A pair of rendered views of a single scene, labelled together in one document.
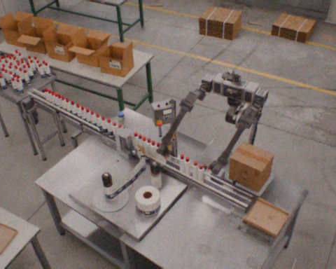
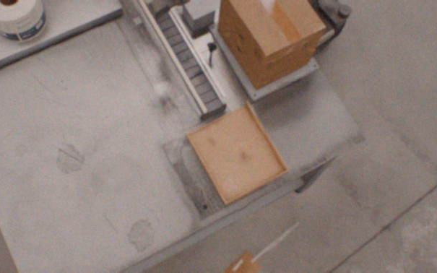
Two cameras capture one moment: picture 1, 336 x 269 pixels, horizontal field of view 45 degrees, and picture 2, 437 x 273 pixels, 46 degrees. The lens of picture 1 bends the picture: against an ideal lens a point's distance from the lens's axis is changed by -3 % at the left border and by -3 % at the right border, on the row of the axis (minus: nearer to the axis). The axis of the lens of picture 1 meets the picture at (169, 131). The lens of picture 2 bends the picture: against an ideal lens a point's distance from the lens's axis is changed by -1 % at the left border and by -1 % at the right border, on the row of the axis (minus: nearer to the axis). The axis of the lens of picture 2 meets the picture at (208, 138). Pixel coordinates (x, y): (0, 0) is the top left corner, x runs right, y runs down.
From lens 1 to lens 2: 1.93 m
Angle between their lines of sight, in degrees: 29
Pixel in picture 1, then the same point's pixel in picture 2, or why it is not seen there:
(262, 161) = (284, 31)
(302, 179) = (414, 81)
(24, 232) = not seen: outside the picture
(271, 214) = (252, 150)
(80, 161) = not seen: outside the picture
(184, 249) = (33, 141)
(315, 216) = (389, 161)
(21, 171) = not seen: outside the picture
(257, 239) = (185, 192)
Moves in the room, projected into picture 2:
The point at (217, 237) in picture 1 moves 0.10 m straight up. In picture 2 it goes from (111, 146) to (107, 136)
